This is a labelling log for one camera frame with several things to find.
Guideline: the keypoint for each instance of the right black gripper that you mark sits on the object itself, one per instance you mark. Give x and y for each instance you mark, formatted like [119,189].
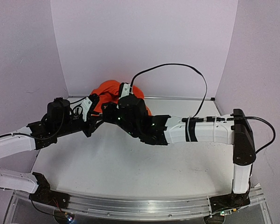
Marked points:
[109,111]

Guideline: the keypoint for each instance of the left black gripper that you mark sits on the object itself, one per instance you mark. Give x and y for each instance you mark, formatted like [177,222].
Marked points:
[91,126]

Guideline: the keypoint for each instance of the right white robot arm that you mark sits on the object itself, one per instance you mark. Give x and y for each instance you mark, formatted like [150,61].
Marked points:
[228,129]

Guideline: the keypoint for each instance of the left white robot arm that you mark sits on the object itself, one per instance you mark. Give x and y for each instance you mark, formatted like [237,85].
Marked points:
[60,120]

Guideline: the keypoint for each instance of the orange crumpled garment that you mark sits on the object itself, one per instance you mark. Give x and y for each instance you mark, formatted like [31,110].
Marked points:
[108,91]

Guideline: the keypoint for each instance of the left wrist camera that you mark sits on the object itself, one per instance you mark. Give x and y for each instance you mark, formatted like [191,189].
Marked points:
[86,105]

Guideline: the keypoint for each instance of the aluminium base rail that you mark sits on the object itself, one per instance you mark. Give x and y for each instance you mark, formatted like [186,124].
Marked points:
[89,209]

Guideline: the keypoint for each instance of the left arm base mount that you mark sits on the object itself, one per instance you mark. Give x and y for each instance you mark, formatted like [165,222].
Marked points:
[45,195]

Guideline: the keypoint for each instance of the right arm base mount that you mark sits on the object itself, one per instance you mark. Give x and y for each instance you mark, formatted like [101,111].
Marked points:
[228,202]

